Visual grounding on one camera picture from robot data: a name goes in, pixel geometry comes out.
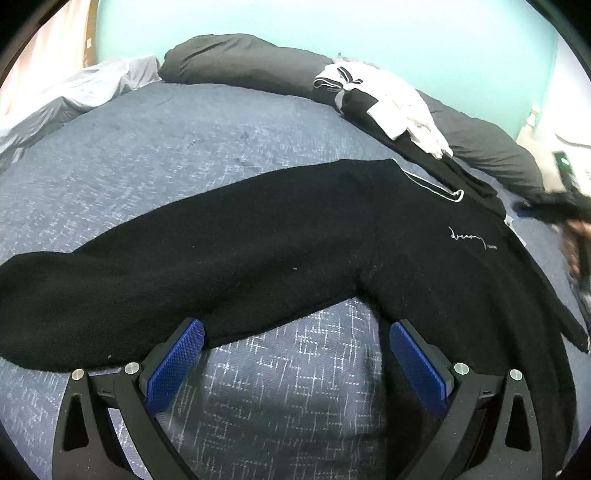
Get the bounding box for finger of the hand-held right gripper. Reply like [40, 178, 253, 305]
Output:
[513, 196, 562, 219]

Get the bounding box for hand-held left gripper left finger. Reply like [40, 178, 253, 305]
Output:
[52, 318, 206, 480]

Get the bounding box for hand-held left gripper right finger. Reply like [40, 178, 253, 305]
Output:
[389, 320, 561, 480]

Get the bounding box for black hoodie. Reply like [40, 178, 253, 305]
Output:
[0, 158, 591, 480]

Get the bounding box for person's right hand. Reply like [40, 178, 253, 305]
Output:
[561, 219, 591, 291]

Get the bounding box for beige tufted headboard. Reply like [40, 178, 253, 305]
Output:
[515, 104, 591, 185]

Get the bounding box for light grey sheet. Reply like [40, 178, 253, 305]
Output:
[0, 55, 162, 171]

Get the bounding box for dark grey pillows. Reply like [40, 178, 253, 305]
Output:
[158, 33, 546, 195]

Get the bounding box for light curtain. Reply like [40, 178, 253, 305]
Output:
[0, 0, 100, 118]

